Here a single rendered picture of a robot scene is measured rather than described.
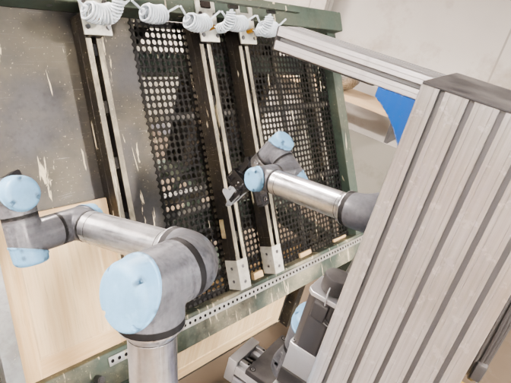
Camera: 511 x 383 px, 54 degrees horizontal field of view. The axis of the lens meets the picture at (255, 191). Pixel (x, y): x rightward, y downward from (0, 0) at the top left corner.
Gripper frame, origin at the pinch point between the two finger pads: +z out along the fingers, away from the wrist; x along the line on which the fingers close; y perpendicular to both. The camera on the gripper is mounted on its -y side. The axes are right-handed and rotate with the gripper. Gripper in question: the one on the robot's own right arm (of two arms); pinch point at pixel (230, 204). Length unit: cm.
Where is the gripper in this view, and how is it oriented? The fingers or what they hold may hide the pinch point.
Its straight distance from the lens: 181.0
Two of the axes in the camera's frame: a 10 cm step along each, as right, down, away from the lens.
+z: -5.8, 5.8, 5.7
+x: -5.4, 2.4, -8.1
